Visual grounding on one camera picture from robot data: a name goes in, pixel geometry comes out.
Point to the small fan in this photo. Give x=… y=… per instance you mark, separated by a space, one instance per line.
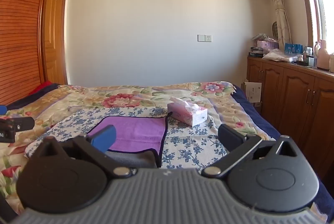
x=275 y=29

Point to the navy bed sheet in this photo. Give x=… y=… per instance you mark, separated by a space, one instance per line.
x=255 y=114

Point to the clear plastic bag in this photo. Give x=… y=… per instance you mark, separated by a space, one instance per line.
x=279 y=54

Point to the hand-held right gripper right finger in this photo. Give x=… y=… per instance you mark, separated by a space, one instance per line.
x=229 y=136

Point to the floral bedspread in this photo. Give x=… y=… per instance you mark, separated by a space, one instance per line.
x=130 y=98

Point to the wooden door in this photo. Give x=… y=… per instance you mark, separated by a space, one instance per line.
x=56 y=30

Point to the white wall socket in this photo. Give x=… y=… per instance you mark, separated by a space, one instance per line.
x=204 y=38

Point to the wooden cabinet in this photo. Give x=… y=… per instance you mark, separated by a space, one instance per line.
x=294 y=93

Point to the blue floral cloth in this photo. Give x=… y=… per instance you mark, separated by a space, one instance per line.
x=188 y=145

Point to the wooden louvred wardrobe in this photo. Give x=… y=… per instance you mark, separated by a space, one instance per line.
x=21 y=30

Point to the dark navy cloth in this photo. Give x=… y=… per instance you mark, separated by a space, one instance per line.
x=34 y=98

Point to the small white bottle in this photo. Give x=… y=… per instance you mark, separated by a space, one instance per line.
x=300 y=58

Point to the pink tissue box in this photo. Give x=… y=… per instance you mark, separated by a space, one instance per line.
x=188 y=115

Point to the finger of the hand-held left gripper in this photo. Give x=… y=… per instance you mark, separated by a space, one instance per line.
x=23 y=122
x=2 y=109

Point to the purple towel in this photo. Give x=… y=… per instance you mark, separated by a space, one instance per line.
x=138 y=132

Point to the blue box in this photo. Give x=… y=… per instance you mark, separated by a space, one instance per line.
x=293 y=48

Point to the stack of books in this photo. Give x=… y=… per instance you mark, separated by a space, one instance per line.
x=256 y=52

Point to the pink jug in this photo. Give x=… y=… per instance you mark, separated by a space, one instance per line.
x=323 y=56

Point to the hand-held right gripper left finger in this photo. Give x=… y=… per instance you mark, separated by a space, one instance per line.
x=104 y=138

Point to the white cardboard box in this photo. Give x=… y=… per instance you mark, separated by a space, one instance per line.
x=253 y=93

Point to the white container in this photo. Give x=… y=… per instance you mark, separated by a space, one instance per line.
x=332 y=62

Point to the red cloth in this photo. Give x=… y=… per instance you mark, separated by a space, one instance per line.
x=41 y=87

